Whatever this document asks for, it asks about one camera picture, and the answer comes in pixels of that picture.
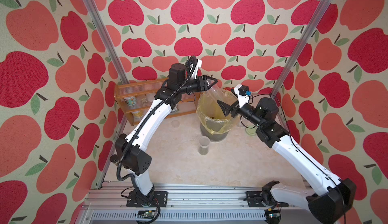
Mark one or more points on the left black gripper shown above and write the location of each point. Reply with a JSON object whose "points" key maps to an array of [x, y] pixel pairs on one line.
{"points": [[204, 87]]}

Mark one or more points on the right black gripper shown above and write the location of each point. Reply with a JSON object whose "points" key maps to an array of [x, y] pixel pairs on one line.
{"points": [[235, 108]]}

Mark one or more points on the green jar lid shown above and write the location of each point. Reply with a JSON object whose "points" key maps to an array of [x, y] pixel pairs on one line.
{"points": [[251, 131]]}

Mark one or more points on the tall clear jar with beans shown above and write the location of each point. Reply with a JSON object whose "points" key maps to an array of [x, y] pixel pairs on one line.
{"points": [[216, 93]]}

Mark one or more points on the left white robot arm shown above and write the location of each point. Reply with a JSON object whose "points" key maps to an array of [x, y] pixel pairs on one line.
{"points": [[131, 158]]}

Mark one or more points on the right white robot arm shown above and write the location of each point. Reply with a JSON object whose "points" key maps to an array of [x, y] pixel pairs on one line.
{"points": [[329, 198]]}

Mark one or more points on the short clear jar with beans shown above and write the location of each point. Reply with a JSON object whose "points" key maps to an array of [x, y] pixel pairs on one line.
{"points": [[204, 143]]}

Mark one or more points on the grey bin with yellow bag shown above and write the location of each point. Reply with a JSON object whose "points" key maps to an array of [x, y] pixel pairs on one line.
{"points": [[214, 124]]}

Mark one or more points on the white bottle on shelf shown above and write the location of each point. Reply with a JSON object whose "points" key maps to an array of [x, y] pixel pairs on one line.
{"points": [[150, 96]]}

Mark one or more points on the orange wooden shelf rack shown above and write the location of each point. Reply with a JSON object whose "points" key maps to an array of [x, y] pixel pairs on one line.
{"points": [[187, 105]]}

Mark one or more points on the yellow can on shelf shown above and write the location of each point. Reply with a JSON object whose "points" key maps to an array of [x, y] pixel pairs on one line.
{"points": [[137, 115]]}

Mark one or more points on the white printed cup on shelf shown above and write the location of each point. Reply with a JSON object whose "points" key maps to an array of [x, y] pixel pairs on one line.
{"points": [[130, 101]]}

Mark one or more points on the small circuit board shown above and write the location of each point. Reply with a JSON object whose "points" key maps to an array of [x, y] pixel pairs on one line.
{"points": [[146, 214]]}

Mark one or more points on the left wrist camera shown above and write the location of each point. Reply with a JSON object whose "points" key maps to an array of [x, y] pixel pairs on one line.
{"points": [[193, 65]]}

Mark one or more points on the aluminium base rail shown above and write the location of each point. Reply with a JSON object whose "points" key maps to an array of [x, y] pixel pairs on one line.
{"points": [[112, 203]]}

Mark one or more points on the right aluminium frame post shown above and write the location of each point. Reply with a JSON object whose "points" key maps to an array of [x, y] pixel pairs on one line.
{"points": [[322, 7]]}

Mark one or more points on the aluminium frame post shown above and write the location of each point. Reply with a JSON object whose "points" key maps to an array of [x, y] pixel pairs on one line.
{"points": [[322, 7], [106, 39]]}

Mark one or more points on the left aluminium frame post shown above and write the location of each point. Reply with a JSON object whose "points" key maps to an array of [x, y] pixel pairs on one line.
{"points": [[106, 39]]}

